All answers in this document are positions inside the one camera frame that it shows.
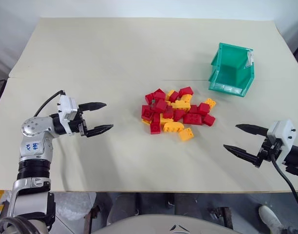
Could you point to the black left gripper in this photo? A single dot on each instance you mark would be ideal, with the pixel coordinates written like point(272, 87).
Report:
point(77, 125)

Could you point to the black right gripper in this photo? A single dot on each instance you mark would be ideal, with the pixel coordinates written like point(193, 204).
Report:
point(269, 151)

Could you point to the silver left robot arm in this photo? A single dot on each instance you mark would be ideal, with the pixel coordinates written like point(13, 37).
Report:
point(33, 151)

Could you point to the green plastic storage bin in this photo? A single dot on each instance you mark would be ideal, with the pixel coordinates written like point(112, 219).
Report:
point(230, 73)

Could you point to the rusty metal table leg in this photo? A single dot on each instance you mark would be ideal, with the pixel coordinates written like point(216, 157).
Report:
point(91, 219)
point(223, 217)

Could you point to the white shoe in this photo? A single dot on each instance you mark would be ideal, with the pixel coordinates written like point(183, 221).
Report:
point(270, 218)

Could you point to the clear plastic wrap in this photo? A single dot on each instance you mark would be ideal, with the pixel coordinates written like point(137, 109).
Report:
point(73, 204)

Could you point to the beige robot torso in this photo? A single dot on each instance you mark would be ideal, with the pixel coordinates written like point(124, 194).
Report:
point(163, 225)

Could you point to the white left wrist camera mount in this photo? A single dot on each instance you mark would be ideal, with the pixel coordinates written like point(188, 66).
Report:
point(66, 108)

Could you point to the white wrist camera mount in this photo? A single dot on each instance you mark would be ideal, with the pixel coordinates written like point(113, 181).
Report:
point(66, 108)
point(283, 136)

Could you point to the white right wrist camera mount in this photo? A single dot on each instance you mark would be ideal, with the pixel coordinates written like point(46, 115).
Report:
point(283, 136)

